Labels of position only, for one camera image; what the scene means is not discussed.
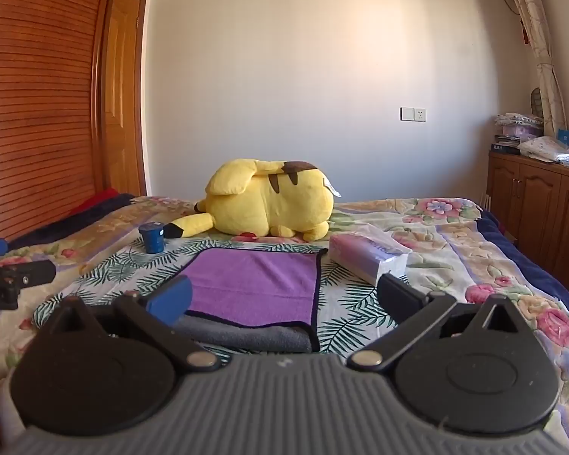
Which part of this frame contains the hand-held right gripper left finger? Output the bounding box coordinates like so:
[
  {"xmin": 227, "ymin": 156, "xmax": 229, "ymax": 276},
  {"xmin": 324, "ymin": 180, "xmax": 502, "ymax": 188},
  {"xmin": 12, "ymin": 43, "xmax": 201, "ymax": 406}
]
[{"xmin": 34, "ymin": 274, "xmax": 223, "ymax": 373}]

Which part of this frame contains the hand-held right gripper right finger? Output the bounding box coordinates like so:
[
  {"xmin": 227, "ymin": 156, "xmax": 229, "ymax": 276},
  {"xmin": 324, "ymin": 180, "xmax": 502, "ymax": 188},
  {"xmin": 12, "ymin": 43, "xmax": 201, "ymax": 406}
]
[{"xmin": 346, "ymin": 273, "xmax": 536, "ymax": 372}]

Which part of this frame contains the purple towel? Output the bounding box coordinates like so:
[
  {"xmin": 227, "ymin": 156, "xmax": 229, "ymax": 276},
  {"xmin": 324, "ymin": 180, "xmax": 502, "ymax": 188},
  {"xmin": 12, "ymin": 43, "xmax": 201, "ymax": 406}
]
[{"xmin": 177, "ymin": 246, "xmax": 329, "ymax": 352}]

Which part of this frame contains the grey towel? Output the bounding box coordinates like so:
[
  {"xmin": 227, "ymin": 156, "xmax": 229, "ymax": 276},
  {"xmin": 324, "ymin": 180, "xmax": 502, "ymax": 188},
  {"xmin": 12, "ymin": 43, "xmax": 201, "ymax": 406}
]
[{"xmin": 172, "ymin": 314, "xmax": 314, "ymax": 354}]

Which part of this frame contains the tissue pack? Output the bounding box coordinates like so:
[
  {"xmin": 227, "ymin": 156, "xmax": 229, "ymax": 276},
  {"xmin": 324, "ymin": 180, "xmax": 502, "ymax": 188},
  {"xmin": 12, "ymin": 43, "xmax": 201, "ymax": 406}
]
[{"xmin": 329, "ymin": 225, "xmax": 413, "ymax": 288}]

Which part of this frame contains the blue plastic cup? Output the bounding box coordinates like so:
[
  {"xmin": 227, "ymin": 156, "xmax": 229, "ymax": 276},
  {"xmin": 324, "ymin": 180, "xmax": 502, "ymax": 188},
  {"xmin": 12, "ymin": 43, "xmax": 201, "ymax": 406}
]
[{"xmin": 138, "ymin": 221, "xmax": 166, "ymax": 254}]

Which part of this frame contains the floral blanket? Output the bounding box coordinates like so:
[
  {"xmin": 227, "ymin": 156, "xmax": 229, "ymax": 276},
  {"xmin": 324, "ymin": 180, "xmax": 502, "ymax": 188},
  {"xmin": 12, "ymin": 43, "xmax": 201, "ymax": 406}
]
[{"xmin": 0, "ymin": 194, "xmax": 569, "ymax": 455}]

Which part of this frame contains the red cloth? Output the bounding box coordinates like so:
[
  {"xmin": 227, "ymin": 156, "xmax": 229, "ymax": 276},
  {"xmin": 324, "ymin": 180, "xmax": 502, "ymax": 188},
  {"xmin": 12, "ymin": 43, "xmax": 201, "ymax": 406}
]
[{"xmin": 69, "ymin": 188, "xmax": 136, "ymax": 216}]

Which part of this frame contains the dark blue blanket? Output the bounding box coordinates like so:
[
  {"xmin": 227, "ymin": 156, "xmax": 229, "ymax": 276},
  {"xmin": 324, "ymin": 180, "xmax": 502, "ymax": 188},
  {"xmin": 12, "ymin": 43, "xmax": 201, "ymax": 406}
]
[{"xmin": 479, "ymin": 209, "xmax": 569, "ymax": 320}]

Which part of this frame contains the yellow plush toy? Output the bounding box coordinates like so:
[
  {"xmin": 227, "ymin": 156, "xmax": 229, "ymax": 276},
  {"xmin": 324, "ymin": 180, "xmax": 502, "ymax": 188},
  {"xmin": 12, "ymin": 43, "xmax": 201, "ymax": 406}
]
[{"xmin": 163, "ymin": 157, "xmax": 342, "ymax": 242}]

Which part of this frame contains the wooden slatted wardrobe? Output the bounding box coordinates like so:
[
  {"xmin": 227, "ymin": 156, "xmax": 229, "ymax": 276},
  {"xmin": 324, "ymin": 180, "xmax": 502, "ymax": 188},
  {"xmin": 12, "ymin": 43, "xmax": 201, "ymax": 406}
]
[{"xmin": 0, "ymin": 0, "xmax": 123, "ymax": 243}]

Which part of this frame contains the wooden cabinet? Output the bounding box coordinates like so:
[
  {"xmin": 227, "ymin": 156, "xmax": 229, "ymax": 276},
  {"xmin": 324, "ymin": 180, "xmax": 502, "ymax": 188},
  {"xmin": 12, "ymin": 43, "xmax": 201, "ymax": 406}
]
[{"xmin": 485, "ymin": 150, "xmax": 569, "ymax": 295}]

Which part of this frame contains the stack of books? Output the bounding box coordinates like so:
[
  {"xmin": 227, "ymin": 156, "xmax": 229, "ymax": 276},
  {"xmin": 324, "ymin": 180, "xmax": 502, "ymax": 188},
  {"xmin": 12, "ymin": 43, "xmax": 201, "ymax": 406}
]
[{"xmin": 490, "ymin": 135, "xmax": 522, "ymax": 155}]

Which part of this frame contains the wooden door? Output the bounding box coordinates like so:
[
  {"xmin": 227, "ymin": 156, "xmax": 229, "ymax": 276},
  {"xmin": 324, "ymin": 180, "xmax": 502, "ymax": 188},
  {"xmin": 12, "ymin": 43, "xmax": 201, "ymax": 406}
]
[{"xmin": 102, "ymin": 0, "xmax": 148, "ymax": 198}]

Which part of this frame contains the stack of folded cloths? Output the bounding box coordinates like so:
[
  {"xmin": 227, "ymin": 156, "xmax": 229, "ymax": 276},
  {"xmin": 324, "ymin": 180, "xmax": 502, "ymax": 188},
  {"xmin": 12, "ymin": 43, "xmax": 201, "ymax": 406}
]
[{"xmin": 494, "ymin": 112, "xmax": 546, "ymax": 141}]

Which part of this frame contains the pile of items on cabinet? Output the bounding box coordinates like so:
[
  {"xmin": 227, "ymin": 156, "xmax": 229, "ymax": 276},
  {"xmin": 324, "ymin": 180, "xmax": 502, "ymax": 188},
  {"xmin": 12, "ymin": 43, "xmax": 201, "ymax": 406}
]
[{"xmin": 517, "ymin": 136, "xmax": 569, "ymax": 168}]

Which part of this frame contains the round hand fan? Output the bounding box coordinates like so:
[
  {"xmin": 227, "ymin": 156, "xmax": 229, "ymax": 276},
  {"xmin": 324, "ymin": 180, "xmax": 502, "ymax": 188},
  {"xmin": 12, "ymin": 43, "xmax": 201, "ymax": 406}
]
[{"xmin": 528, "ymin": 86, "xmax": 547, "ymax": 120}]

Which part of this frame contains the patterned curtain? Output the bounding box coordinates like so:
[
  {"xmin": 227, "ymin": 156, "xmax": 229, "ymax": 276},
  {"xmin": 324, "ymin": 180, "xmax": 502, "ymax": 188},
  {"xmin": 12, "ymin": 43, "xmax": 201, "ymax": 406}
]
[{"xmin": 497, "ymin": 0, "xmax": 569, "ymax": 139}]

